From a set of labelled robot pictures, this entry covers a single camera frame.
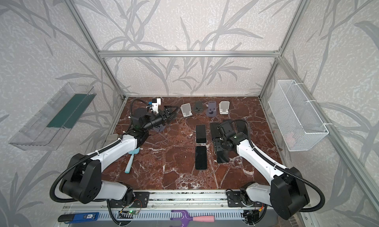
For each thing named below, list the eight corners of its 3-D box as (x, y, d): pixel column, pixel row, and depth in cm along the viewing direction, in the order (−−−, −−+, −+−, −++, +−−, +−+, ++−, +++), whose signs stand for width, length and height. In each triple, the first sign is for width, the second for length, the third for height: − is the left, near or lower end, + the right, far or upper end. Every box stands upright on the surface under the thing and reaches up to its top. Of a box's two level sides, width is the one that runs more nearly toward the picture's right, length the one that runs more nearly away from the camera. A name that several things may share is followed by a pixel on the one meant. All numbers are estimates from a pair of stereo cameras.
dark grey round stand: (194, 113, 112) (194, 109, 109) (194, 104, 118) (194, 100, 115) (202, 113, 112) (202, 109, 109) (202, 104, 118) (202, 100, 115)
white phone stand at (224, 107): (219, 114, 112) (221, 107, 104) (218, 108, 115) (220, 100, 108) (228, 114, 112) (230, 107, 104) (227, 108, 115) (229, 100, 108)
